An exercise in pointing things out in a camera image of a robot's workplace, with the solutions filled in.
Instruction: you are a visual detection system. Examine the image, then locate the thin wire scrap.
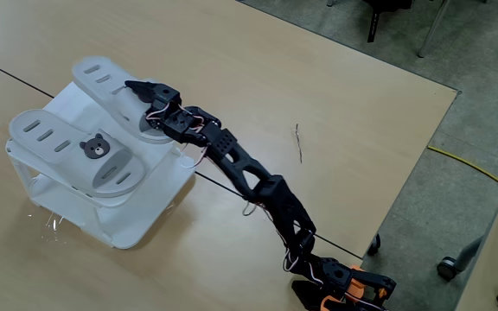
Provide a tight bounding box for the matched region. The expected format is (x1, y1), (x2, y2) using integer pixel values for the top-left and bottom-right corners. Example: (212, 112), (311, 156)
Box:
(294, 123), (304, 165)

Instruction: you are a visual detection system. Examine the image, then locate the black chair leg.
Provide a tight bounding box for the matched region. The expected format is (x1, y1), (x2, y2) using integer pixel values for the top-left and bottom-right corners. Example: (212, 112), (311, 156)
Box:
(362, 0), (414, 44)

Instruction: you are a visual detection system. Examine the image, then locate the metal chair leg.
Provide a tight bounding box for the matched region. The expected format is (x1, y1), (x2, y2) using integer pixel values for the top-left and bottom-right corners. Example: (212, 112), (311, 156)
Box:
(417, 0), (451, 59)

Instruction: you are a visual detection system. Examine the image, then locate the yellow floor cable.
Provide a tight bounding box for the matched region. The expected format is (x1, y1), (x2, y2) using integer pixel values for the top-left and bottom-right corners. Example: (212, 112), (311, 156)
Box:
(425, 145), (498, 188)

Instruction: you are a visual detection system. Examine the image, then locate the grey caster wheel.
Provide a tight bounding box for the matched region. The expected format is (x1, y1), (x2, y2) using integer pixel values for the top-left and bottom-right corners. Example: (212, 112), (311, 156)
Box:
(437, 235), (486, 282)

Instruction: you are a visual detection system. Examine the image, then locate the black caster wheel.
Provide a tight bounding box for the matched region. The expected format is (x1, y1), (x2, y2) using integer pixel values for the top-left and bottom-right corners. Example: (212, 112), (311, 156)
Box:
(367, 233), (382, 257)

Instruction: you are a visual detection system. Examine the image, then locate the white bear slipper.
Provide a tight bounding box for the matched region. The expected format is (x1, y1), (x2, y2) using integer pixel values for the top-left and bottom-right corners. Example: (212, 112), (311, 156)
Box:
(71, 55), (176, 145)
(8, 108), (146, 199)

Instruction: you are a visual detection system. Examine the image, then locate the white plastic shelf box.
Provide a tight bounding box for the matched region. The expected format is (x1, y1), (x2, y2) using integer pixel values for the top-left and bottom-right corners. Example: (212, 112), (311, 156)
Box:
(5, 81), (196, 251)

